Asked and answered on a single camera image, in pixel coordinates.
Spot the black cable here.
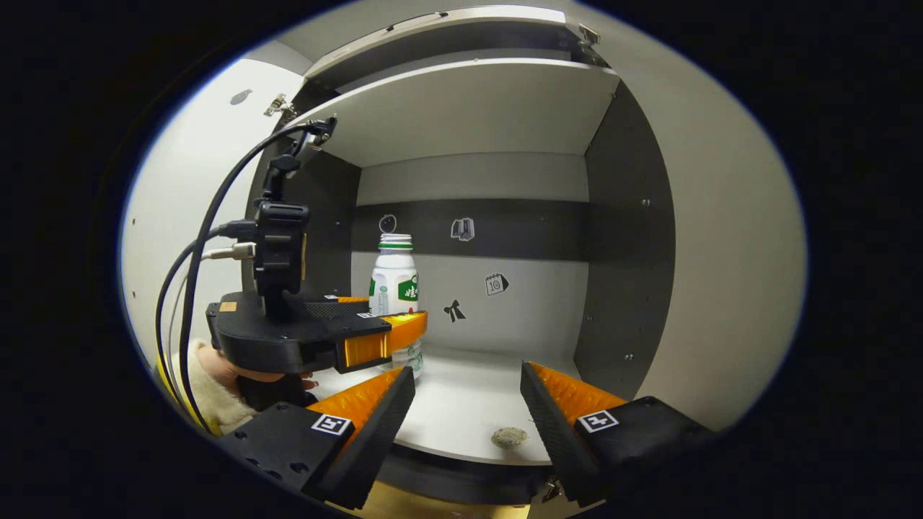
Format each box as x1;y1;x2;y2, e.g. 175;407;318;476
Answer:
177;121;319;435
154;222;258;415

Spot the white and grey cabinet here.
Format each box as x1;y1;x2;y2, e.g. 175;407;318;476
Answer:
245;4;679;505

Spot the white bottle with green label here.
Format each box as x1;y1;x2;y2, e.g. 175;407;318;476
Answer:
368;233;426;379

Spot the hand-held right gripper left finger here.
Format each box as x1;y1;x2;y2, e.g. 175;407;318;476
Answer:
220;365;417;510

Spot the white cabinet door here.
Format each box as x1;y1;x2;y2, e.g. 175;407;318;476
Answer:
119;58;311;368
580;22;808;433

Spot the white cabinet shelf board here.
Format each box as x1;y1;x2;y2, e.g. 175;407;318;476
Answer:
288;58;621;169

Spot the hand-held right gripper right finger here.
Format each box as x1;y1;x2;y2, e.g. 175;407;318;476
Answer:
520;360;718;507

